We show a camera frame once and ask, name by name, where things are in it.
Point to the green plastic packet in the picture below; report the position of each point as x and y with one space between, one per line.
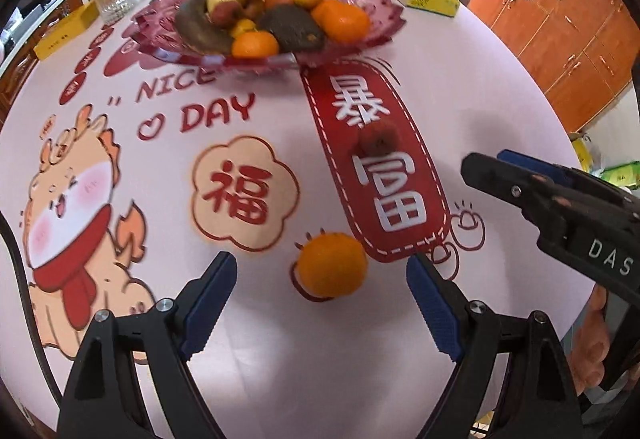
620 171

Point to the orange wooden cabinet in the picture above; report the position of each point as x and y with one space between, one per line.
575 44

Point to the small red fruit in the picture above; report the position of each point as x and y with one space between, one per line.
377 139
253 10

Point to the large orange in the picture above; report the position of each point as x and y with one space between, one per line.
340 21
332 266

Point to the person's right hand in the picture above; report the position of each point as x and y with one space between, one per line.
590 344

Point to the dark brown avocado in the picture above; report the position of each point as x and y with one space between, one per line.
290 30

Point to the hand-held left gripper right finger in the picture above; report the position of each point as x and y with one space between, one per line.
432 304

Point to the pink glass fruit plate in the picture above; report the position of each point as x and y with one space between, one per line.
377 11

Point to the dark overripe banana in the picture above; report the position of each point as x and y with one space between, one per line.
197 26

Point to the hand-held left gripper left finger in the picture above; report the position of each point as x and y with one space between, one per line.
210 304

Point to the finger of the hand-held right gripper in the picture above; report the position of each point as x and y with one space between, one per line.
500 181
535 166

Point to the flat yellow box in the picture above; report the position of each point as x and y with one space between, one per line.
60 36

